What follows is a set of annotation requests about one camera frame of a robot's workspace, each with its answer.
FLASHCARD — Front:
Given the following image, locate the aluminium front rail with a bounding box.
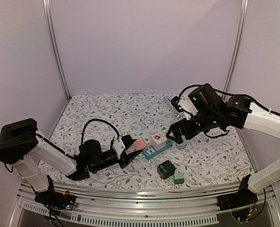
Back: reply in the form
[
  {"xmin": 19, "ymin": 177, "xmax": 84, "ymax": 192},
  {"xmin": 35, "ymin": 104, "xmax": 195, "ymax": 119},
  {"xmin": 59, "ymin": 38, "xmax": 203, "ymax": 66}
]
[{"xmin": 7, "ymin": 183, "xmax": 280, "ymax": 227}]

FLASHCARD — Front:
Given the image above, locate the light blue coiled cable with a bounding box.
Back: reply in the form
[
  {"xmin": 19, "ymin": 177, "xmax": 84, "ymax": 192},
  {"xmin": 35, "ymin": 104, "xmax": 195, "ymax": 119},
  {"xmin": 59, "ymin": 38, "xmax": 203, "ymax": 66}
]
[{"xmin": 163, "ymin": 96, "xmax": 182, "ymax": 119}]

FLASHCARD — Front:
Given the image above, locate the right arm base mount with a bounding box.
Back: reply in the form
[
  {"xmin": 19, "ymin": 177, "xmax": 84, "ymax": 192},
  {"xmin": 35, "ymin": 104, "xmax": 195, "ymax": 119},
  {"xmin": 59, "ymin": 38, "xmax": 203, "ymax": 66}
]
[{"xmin": 217, "ymin": 189, "xmax": 258, "ymax": 222}]

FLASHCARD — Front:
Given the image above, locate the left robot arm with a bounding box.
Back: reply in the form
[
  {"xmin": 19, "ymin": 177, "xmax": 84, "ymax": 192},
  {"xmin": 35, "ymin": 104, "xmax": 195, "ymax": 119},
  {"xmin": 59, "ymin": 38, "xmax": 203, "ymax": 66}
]
[{"xmin": 0, "ymin": 118, "xmax": 146, "ymax": 205}]

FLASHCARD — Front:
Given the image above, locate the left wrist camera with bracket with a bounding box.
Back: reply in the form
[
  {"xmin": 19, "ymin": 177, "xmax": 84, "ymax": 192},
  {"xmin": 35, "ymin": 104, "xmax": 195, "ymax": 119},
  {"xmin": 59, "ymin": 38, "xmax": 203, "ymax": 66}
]
[{"xmin": 112, "ymin": 138, "xmax": 125, "ymax": 159}]

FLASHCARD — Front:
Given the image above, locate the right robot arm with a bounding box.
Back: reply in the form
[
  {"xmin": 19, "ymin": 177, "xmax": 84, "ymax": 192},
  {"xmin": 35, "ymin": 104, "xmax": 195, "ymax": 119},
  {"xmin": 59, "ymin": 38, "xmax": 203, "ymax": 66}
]
[{"xmin": 166, "ymin": 83, "xmax": 280, "ymax": 206}]

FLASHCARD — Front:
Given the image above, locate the white cube socket adapter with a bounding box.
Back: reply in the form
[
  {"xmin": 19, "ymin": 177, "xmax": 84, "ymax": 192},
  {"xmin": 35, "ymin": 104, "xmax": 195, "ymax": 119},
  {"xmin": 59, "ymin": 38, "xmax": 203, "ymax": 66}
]
[{"xmin": 150, "ymin": 132, "xmax": 167, "ymax": 150}]

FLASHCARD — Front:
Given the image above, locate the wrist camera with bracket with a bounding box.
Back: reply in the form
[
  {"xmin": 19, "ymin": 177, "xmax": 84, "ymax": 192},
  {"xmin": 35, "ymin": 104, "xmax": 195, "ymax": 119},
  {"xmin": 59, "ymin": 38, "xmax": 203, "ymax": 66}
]
[
  {"xmin": 171, "ymin": 96, "xmax": 197, "ymax": 120},
  {"xmin": 112, "ymin": 138, "xmax": 125, "ymax": 159}
]

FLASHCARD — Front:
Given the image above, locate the light blue power strip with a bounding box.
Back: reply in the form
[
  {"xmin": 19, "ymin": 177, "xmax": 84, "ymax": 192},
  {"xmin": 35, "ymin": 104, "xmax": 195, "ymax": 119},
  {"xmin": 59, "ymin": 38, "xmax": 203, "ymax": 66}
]
[{"xmin": 175, "ymin": 142, "xmax": 186, "ymax": 149}]

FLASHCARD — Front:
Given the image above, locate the right aluminium frame post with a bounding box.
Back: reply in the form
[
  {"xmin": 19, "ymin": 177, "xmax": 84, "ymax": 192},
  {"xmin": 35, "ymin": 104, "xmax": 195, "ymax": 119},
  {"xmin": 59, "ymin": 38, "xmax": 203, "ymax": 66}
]
[{"xmin": 223, "ymin": 0, "xmax": 249, "ymax": 93}]

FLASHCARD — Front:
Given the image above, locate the left aluminium frame post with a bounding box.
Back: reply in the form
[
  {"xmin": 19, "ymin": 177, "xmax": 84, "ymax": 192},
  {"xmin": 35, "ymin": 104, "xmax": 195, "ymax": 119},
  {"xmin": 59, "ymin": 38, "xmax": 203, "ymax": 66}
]
[{"xmin": 42, "ymin": 0, "xmax": 71, "ymax": 101}]

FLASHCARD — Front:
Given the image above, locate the teal power strip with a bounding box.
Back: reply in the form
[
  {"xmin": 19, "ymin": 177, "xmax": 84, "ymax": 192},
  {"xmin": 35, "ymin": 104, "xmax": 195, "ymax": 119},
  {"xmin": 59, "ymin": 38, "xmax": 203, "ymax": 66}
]
[{"xmin": 142, "ymin": 139, "xmax": 174, "ymax": 161}]

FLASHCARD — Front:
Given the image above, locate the dark green cube adapter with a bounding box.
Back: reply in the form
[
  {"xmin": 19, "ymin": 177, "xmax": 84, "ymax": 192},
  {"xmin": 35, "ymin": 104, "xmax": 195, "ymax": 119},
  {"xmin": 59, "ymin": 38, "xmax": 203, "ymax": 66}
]
[{"xmin": 157, "ymin": 160, "xmax": 175, "ymax": 179}]

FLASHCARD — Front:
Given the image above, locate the light green plug adapter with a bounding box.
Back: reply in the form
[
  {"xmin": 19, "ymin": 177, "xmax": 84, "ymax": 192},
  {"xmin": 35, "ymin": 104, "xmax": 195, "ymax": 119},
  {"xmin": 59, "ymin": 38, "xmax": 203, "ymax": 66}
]
[{"xmin": 173, "ymin": 172, "xmax": 185, "ymax": 186}]

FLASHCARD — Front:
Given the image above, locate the floral patterned table mat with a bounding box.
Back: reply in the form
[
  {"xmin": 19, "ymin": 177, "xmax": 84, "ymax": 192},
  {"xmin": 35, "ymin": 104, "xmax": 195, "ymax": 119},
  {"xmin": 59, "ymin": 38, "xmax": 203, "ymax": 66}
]
[{"xmin": 50, "ymin": 94, "xmax": 253, "ymax": 191}]

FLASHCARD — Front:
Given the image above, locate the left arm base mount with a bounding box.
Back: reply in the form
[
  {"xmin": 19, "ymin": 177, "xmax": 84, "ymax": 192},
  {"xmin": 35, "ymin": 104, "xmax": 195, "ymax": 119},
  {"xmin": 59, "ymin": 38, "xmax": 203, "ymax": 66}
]
[{"xmin": 35, "ymin": 191, "xmax": 77, "ymax": 210}]

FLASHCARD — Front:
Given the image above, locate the pink plug adapter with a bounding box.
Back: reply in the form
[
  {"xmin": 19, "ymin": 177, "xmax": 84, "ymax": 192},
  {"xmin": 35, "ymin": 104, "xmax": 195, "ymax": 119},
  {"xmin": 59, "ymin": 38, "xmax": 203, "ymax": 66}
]
[{"xmin": 133, "ymin": 138, "xmax": 147, "ymax": 151}]

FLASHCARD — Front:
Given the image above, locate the aluminium frame post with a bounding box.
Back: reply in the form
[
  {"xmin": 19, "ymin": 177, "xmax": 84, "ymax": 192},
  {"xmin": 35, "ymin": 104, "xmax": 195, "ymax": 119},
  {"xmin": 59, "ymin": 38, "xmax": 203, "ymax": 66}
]
[
  {"xmin": 223, "ymin": 0, "xmax": 249, "ymax": 93},
  {"xmin": 42, "ymin": 0, "xmax": 71, "ymax": 101}
]

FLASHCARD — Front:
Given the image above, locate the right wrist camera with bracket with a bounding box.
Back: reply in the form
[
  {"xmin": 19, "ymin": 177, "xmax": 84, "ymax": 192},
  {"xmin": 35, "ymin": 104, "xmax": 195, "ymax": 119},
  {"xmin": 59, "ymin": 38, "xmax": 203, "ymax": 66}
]
[{"xmin": 171, "ymin": 96, "xmax": 197, "ymax": 120}]

